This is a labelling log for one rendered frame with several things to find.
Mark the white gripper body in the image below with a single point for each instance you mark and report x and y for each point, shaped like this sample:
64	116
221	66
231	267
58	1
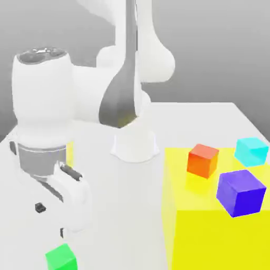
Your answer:
45	196

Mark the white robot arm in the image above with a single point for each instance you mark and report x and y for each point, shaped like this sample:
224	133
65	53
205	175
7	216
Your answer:
42	95

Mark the small green cube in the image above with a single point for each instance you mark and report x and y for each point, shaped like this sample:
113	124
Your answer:
61	258

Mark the small orange cube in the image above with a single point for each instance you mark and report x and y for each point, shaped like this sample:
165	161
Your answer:
201	162

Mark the small purple cube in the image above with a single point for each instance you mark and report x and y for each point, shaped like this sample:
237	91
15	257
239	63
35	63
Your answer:
240	194

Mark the small cyan cube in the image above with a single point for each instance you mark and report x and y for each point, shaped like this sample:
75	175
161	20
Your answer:
250	151

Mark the large yellow box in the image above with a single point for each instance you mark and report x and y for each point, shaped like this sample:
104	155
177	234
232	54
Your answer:
211	242

